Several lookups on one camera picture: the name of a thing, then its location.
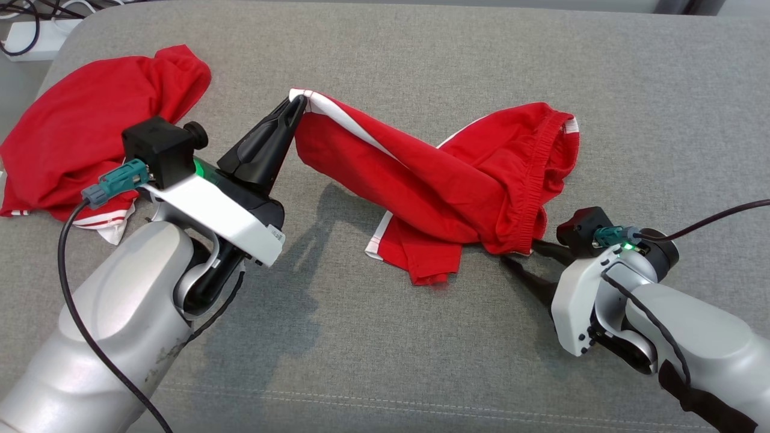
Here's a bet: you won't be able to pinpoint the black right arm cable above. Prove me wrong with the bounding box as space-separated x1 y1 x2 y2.
593 198 770 248

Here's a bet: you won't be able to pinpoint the long white power strip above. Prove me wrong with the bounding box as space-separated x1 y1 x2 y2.
2 18 83 62

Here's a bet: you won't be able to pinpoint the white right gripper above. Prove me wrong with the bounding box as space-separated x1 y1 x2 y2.
500 229 681 358

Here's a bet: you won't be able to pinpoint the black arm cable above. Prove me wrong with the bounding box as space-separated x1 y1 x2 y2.
57 159 175 433
593 198 770 248

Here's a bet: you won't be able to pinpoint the red shorts with white stripe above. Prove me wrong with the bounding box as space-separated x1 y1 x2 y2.
289 89 581 287

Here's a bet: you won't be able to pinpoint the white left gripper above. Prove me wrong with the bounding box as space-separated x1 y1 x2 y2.
141 96 308 269

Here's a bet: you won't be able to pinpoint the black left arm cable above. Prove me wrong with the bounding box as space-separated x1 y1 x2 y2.
57 159 175 433

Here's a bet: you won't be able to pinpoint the red Bulls jersey shirt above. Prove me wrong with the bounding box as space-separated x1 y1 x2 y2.
0 45 212 245

